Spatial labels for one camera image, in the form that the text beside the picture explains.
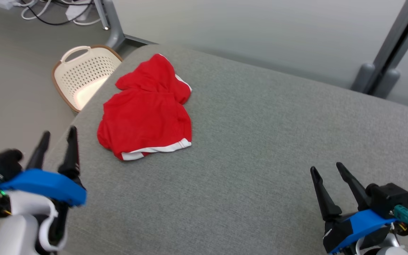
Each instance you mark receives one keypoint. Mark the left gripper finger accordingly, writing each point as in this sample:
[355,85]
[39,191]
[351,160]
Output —
[39,156]
[71,159]

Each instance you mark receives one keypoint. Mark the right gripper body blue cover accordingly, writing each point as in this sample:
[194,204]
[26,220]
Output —
[352,226]

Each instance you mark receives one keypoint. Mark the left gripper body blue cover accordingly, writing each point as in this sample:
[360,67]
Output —
[44,184]

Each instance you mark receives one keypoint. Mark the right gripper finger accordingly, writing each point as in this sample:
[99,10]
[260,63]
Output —
[326,202]
[354,186]

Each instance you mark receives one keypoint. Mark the red and white sports shorts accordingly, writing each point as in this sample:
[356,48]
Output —
[147,117]

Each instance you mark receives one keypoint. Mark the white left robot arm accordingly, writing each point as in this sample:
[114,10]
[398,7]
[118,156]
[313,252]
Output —
[20,226]

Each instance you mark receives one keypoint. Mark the cream perforated laundry basket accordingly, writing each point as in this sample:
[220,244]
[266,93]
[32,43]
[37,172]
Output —
[83,78]

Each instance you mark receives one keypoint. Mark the grey metal partition leg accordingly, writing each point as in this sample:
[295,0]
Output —
[113,24]

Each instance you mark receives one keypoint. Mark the white power adapter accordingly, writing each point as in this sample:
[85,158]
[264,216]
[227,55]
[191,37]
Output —
[78,11]

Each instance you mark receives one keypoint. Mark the white power strip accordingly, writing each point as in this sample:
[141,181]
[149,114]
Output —
[2,3]

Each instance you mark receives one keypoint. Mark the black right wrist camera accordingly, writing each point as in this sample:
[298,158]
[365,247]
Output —
[388,198]

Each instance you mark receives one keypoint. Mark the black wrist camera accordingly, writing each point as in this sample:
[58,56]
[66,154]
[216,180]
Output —
[388,198]
[2,163]

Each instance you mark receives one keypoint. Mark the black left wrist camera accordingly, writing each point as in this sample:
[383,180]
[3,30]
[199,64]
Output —
[2,163]

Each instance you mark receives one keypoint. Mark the grey metal partition post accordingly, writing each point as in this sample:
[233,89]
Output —
[398,39]

